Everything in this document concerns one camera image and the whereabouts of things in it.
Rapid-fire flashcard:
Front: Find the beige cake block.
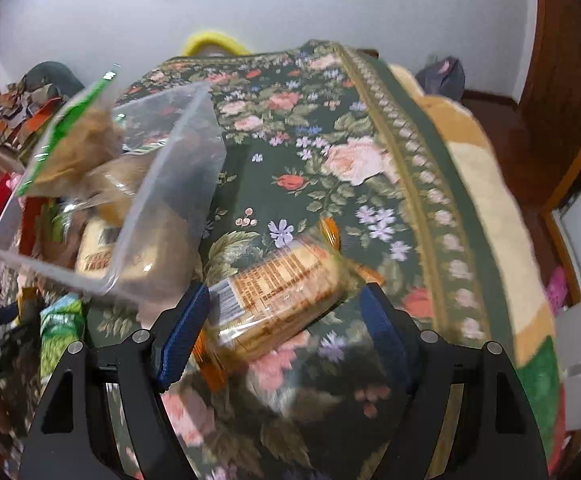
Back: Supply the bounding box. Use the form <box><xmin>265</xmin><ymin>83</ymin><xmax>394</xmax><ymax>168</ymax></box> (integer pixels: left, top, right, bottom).
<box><xmin>74</xmin><ymin>217</ymin><xmax>156</xmax><ymax>280</ymax></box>

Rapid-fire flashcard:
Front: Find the orange barcode biscuit pack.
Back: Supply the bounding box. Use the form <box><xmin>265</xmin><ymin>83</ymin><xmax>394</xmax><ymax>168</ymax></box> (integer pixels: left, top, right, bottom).
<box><xmin>193</xmin><ymin>218</ymin><xmax>385</xmax><ymax>392</ymax></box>

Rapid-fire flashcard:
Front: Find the green edged brown snack bag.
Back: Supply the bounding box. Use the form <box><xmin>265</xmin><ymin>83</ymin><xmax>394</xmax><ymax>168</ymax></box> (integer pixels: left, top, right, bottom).
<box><xmin>16</xmin><ymin>65</ymin><xmax>123</xmax><ymax>197</ymax></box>

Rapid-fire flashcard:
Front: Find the green snack packet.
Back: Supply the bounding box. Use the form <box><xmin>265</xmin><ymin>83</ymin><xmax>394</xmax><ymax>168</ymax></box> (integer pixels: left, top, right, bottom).
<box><xmin>40</xmin><ymin>292</ymin><xmax>85</xmax><ymax>386</ymax></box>

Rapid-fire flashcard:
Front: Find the beige fleece blanket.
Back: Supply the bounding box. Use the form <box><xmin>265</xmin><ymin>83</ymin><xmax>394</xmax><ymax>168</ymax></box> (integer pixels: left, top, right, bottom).
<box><xmin>389</xmin><ymin>64</ymin><xmax>565</xmax><ymax>465</ymax></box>

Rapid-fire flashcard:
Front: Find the clear plastic storage box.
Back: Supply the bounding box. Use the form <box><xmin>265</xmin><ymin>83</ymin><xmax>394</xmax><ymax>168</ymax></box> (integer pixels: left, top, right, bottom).
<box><xmin>0</xmin><ymin>82</ymin><xmax>226</xmax><ymax>310</ymax></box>

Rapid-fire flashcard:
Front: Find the floral green bedspread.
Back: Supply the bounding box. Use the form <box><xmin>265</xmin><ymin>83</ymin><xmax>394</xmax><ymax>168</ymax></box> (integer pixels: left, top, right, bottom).
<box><xmin>34</xmin><ymin>39</ymin><xmax>522</xmax><ymax>480</ymax></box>

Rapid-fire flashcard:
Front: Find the grey pillow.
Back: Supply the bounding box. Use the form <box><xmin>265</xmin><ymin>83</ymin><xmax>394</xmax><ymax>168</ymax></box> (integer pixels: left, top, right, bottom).
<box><xmin>21</xmin><ymin>61</ymin><xmax>84</xmax><ymax>98</ymax></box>

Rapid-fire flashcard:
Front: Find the brown wooden door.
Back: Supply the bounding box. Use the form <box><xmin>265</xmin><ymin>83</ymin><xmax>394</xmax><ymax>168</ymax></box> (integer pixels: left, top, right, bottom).
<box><xmin>519</xmin><ymin>0</ymin><xmax>581</xmax><ymax>214</ymax></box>

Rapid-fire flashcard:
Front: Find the yellow headboard rim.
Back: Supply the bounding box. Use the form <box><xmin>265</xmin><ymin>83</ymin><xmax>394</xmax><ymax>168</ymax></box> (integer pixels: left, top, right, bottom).
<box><xmin>180</xmin><ymin>30</ymin><xmax>251</xmax><ymax>56</ymax></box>

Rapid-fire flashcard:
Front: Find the purple bag by wall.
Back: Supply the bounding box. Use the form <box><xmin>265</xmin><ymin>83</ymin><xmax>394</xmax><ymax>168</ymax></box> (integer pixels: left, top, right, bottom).
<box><xmin>415</xmin><ymin>56</ymin><xmax>465</xmax><ymax>102</ymax></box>

